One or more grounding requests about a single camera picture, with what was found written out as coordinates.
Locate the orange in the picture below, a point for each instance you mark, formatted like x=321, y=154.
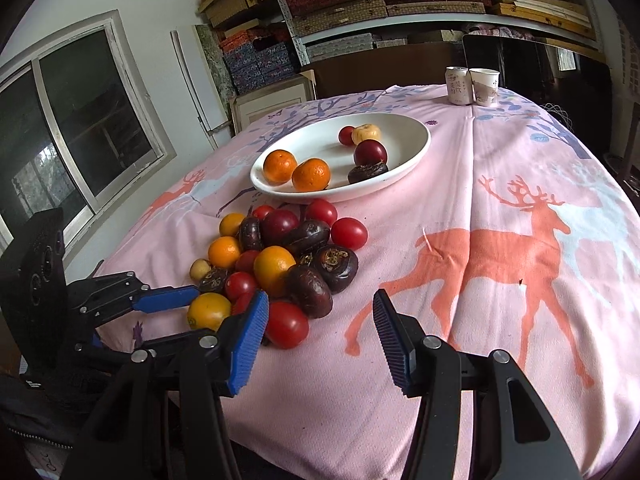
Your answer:
x=208, y=311
x=273, y=270
x=224, y=252
x=311, y=175
x=280, y=166
x=231, y=224

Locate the dark clothing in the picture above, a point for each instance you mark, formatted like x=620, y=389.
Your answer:
x=30, y=420

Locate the grey metal shelf rack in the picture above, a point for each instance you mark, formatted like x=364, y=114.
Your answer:
x=285, y=20

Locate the stack of blue patterned boxes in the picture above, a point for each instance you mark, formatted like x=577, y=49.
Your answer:
x=260, y=62

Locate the pale wooden picture frame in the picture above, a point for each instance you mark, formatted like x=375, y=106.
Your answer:
x=295, y=90

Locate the white oval plate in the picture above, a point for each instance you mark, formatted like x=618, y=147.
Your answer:
x=320, y=140

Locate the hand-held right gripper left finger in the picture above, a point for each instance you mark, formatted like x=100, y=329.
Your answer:
x=247, y=345

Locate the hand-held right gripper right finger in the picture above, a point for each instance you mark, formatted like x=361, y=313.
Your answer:
x=392, y=345

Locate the white paper cup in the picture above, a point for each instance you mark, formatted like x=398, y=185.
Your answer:
x=485, y=85

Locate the dark red plum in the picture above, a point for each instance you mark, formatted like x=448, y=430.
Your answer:
x=279, y=225
x=370, y=152

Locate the pale peeled water chestnut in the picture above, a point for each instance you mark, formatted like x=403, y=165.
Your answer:
x=366, y=133
x=200, y=268

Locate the green marbled panel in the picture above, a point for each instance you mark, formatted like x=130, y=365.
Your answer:
x=215, y=60

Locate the stack of woven flat boxes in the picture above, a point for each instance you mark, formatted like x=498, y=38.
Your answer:
x=340, y=12

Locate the white leaning board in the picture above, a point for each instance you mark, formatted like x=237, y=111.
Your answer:
x=192, y=80

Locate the sliding glass window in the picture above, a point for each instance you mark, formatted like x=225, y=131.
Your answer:
x=75, y=125

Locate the dark purple water chestnut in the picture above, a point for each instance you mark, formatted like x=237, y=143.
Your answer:
x=308, y=291
x=250, y=234
x=367, y=172
x=307, y=237
x=336, y=267
x=214, y=280

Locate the white drink can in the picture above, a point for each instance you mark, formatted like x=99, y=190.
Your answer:
x=457, y=85

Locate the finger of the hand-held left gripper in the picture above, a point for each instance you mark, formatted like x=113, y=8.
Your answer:
x=110, y=352
x=165, y=298

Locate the pink deer-print tablecloth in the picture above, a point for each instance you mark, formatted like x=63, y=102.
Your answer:
x=500, y=360

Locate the brown wooden cabinet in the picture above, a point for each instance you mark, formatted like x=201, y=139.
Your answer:
x=385, y=67

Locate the pile of mixed fruit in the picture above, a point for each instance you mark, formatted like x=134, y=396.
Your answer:
x=348, y=232

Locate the small red cherry tomato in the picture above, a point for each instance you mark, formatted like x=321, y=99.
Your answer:
x=346, y=135

